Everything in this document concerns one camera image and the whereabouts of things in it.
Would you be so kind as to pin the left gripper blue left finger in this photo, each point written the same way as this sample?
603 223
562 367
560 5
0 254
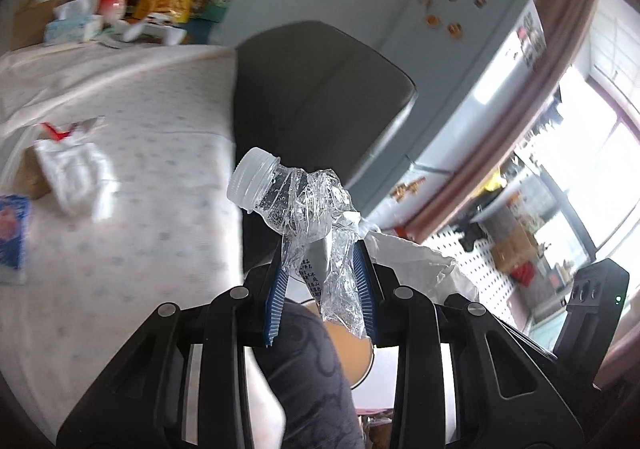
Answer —
277 279

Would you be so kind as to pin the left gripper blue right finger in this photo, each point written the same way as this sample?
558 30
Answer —
366 286

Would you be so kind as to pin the crushed clear plastic bottle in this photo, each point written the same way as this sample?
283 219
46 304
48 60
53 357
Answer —
313 214

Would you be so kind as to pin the white paper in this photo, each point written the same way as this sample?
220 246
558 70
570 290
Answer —
81 177

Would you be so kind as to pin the blue tissue pack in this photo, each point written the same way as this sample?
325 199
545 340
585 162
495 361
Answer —
15 213

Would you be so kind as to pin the round wooden trash bin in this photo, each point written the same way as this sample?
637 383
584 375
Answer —
356 355

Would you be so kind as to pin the white plastic bag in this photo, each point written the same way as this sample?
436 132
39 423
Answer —
433 274

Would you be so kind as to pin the white perforated mat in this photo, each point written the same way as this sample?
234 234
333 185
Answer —
498 291

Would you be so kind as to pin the white floral tablecloth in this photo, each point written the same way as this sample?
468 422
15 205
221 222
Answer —
168 233

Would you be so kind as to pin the dark patterned trouser leg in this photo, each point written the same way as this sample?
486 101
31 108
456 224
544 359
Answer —
303 371

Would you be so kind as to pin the grey upholstered chair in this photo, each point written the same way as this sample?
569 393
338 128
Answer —
317 98

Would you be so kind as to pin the white refrigerator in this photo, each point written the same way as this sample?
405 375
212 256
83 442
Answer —
467 58

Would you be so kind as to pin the red white torn wrapper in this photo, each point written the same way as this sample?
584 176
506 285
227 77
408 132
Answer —
78 129

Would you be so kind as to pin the white tissue box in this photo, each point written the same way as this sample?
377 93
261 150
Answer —
76 21

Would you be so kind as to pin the pink curtain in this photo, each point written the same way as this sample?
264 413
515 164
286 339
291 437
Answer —
566 24

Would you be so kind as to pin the brown cardboard box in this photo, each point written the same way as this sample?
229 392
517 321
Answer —
29 22

